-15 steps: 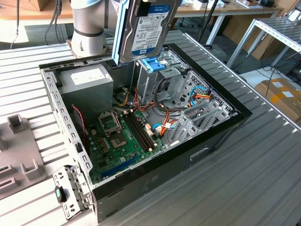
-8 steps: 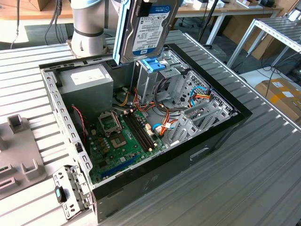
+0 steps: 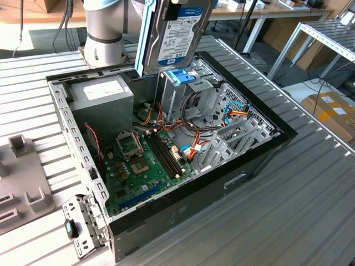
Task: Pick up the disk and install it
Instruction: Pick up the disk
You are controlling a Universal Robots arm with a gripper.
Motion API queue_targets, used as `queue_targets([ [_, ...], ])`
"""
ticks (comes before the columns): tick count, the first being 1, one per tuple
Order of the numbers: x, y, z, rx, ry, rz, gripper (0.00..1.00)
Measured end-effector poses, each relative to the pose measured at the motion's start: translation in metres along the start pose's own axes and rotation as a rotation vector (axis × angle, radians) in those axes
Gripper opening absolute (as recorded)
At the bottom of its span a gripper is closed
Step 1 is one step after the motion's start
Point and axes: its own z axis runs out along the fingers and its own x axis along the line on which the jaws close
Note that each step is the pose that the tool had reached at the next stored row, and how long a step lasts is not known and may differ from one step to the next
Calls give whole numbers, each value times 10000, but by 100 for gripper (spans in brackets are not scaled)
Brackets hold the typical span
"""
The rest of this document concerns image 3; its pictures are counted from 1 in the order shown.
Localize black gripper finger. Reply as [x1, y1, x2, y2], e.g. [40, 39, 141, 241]
[163, 3, 180, 22]

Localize hard disk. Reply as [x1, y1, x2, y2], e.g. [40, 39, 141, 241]
[134, 0, 217, 77]

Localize installed blue disk carrier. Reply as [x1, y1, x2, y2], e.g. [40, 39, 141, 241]
[164, 68, 197, 86]

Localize grey metal disk bay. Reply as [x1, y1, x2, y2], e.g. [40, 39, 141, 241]
[198, 119, 281, 174]

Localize black tripod stand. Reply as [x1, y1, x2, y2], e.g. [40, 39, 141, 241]
[232, 0, 260, 55]

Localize grey metal drive cage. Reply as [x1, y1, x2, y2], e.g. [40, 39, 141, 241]
[155, 59, 224, 124]

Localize wooden desk white legs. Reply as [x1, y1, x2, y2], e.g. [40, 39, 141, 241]
[0, 0, 335, 55]

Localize grey power supply unit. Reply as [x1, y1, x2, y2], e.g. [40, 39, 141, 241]
[68, 75, 135, 139]

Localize large brown cardboard box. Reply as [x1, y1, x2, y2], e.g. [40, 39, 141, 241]
[262, 18, 331, 71]

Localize metal socket cover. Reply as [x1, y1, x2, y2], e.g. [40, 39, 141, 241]
[115, 130, 145, 163]

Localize black RAM slot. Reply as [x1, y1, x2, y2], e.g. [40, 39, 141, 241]
[151, 130, 186, 176]
[144, 133, 180, 180]

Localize metal slat table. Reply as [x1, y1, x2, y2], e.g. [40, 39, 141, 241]
[267, 21, 355, 81]

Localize CPU socket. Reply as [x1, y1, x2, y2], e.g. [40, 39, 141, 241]
[129, 155, 153, 177]

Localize green motherboard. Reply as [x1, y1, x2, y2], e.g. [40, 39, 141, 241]
[104, 129, 196, 218]

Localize cardboard box yellow tape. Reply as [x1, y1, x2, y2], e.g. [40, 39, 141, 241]
[301, 91, 355, 145]

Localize blue expansion slot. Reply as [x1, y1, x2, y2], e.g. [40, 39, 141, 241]
[118, 181, 164, 211]

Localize black PC case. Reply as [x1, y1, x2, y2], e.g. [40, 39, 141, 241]
[45, 50, 299, 263]

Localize grey parts rack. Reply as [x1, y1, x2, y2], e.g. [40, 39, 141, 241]
[0, 134, 57, 237]

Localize black teal latch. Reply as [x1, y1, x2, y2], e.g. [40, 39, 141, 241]
[64, 218, 84, 241]

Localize black cable bundle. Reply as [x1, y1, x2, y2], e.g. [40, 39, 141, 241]
[180, 91, 224, 136]

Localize yellow orange wire white plug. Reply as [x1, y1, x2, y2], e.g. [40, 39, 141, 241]
[141, 103, 155, 125]

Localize blue data wire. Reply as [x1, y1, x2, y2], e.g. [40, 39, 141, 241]
[179, 145, 207, 160]
[221, 101, 249, 127]

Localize red orange wire bundle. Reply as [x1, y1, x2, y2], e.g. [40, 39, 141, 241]
[156, 102, 211, 164]

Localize orange yellow wire black plug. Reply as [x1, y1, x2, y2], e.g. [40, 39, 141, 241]
[229, 104, 252, 120]

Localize red black twisted wire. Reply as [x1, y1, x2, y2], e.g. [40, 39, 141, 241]
[84, 124, 104, 167]

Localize grey metal rear bracket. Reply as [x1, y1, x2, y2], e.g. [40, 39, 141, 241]
[62, 193, 111, 260]

